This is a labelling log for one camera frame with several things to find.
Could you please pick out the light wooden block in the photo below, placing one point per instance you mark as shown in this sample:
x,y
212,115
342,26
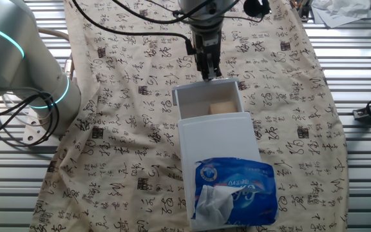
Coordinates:
x,y
222,107

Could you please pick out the wrist-mounted camera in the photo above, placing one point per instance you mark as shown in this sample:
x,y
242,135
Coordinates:
x,y
256,7

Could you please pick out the white tissue sheet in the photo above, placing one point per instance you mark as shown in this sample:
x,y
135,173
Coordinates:
x,y
213,204

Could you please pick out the blue tissue pack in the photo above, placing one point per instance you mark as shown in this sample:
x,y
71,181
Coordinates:
x,y
243,174

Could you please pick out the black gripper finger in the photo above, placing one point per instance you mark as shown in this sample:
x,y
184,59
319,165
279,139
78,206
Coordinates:
x,y
214,71
201,69

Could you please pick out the white crumpled sheet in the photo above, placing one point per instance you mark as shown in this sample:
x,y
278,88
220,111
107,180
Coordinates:
x,y
343,11

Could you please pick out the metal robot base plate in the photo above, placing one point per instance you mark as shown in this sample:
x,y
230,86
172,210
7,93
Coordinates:
x,y
37,132

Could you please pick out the beige cloth with black calligraphy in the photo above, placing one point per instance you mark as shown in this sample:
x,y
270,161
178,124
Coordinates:
x,y
124,145

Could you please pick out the white plastic drawer with knob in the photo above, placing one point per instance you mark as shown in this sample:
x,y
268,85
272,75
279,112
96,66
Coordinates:
x,y
205,93

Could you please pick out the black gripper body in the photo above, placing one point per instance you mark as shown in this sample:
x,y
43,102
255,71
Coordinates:
x,y
206,43

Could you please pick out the white plastic drawer cabinet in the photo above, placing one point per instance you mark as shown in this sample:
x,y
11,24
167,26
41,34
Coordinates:
x,y
217,138

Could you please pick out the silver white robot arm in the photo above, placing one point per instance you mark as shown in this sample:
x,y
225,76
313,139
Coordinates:
x,y
11,64

